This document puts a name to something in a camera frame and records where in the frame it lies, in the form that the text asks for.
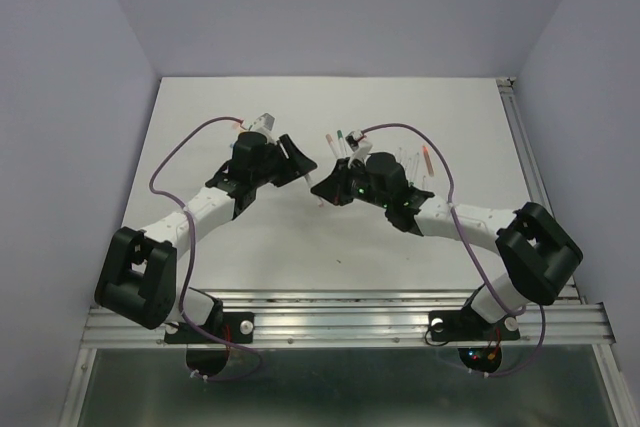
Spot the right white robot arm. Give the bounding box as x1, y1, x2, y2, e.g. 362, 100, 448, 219
311, 153, 584, 337

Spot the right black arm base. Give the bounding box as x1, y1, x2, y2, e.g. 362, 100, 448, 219
423, 303, 521, 377

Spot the aluminium right side rail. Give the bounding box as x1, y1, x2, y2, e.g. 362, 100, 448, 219
497, 78, 583, 306

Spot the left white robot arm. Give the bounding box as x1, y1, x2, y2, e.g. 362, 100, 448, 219
94, 132, 317, 341

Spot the aluminium front rail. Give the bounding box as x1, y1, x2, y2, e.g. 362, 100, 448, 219
61, 289, 624, 426

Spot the pink cap marker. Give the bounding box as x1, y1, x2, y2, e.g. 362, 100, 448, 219
304, 174, 325, 209

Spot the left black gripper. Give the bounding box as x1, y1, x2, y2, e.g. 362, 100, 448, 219
252, 134, 317, 187

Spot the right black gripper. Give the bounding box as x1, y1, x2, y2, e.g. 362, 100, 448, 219
310, 157, 390, 210

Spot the aluminium rail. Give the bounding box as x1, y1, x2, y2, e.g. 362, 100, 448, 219
497, 78, 583, 306
61, 289, 624, 426

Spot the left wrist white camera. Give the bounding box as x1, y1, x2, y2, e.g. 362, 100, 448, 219
247, 113, 275, 137

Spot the orange highlighter pen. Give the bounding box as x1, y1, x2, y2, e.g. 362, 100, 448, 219
422, 145, 435, 178

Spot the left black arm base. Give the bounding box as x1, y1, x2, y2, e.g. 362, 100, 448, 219
164, 288, 264, 384

